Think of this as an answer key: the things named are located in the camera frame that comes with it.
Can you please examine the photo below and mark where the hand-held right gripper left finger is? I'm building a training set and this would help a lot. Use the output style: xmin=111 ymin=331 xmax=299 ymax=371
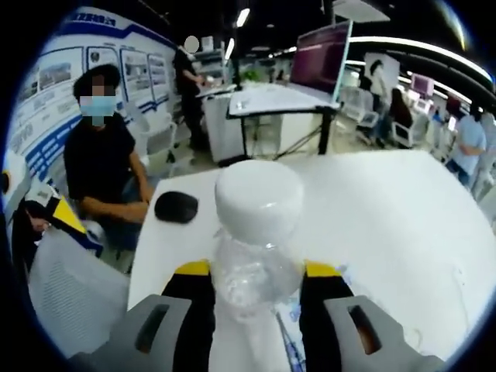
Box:
xmin=71 ymin=258 xmax=216 ymax=372

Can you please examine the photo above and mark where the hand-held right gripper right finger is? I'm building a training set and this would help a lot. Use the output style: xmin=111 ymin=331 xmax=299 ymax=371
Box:
xmin=300 ymin=260 xmax=445 ymax=372

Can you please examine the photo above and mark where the clear plastic water bottle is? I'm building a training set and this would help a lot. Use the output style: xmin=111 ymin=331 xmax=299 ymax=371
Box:
xmin=211 ymin=228 xmax=305 ymax=329

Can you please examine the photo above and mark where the grey mesh office chair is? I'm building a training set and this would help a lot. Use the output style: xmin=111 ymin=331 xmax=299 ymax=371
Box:
xmin=29 ymin=228 xmax=131 ymax=361

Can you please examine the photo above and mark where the white table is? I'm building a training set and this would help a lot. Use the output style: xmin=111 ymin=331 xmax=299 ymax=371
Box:
xmin=127 ymin=149 xmax=490 ymax=372

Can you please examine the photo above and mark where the black computer mouse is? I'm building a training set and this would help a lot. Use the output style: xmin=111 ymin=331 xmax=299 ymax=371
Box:
xmin=154 ymin=191 xmax=199 ymax=224

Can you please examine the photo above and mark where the white office chair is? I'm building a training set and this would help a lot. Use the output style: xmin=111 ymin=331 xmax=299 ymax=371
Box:
xmin=135 ymin=105 xmax=180 ymax=168

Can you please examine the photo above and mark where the white height-adjustable desk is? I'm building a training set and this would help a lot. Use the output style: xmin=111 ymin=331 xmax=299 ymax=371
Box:
xmin=226 ymin=82 xmax=339 ymax=164

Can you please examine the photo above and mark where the small pink monitor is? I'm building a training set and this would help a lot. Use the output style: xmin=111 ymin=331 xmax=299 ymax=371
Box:
xmin=410 ymin=73 xmax=436 ymax=95

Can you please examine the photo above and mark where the large monitor screen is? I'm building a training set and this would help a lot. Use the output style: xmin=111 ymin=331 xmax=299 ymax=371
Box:
xmin=290 ymin=20 xmax=353 ymax=106

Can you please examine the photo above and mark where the long ceiling light strip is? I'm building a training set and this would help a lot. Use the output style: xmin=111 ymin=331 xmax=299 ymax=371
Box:
xmin=347 ymin=35 xmax=486 ymax=78

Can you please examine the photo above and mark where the wall display board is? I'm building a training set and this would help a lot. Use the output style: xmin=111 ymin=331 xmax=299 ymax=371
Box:
xmin=7 ymin=9 xmax=176 ymax=188

